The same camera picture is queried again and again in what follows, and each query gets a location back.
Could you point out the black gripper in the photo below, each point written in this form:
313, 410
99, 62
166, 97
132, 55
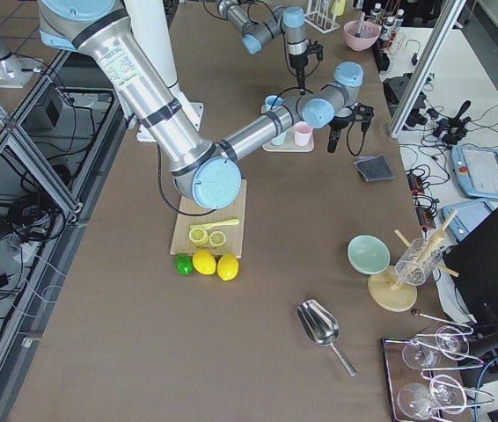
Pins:
297, 61
337, 126

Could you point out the pink plastic cup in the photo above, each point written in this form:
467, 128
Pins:
302, 133

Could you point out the blue plastic cup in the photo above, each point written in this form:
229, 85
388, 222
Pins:
270, 102

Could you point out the green plastic cup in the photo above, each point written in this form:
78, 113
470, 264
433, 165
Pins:
279, 140

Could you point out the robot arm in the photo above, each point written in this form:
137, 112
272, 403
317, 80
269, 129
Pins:
130, 42
286, 21

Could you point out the cream rabbit tray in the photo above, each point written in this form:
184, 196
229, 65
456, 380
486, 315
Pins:
289, 145

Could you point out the grey folded cloth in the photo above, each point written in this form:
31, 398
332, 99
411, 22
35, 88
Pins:
373, 168

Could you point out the metal pestle in bowl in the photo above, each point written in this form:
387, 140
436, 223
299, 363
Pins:
359, 25

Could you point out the pink bowl with ice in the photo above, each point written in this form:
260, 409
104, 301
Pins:
360, 39

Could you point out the black stand plate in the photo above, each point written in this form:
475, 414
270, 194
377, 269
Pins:
395, 88

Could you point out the green bowl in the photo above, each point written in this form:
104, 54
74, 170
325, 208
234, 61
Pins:
368, 254

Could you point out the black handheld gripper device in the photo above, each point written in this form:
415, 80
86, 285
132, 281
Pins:
452, 130

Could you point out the black power strip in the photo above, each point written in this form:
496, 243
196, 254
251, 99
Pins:
423, 205

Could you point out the clear glass on stand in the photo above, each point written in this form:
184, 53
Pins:
413, 270

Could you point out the blue teach pendant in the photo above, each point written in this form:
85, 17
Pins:
476, 170

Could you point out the yellow plastic knife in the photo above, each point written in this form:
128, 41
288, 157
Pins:
211, 225

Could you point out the lemon slice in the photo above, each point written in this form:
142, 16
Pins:
217, 238
198, 236

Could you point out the wooden cutting board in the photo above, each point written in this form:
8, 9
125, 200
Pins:
181, 245

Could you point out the wooden stand with base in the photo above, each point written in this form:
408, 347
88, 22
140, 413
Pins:
391, 293

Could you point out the whole lemon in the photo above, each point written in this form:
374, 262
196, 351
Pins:
227, 267
204, 262

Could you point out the metal scoop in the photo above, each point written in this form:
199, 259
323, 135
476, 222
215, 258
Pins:
322, 328

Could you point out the green lime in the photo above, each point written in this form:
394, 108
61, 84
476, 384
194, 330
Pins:
183, 264

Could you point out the black monitor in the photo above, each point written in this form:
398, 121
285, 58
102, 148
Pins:
476, 260

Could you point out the wine glass on rack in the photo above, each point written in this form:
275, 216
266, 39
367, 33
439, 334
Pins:
418, 356

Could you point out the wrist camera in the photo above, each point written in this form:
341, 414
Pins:
314, 48
363, 114

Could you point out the white wire cup rack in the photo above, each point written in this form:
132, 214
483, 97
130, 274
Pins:
322, 14

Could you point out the aluminium frame post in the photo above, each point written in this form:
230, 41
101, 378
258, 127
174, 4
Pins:
444, 24

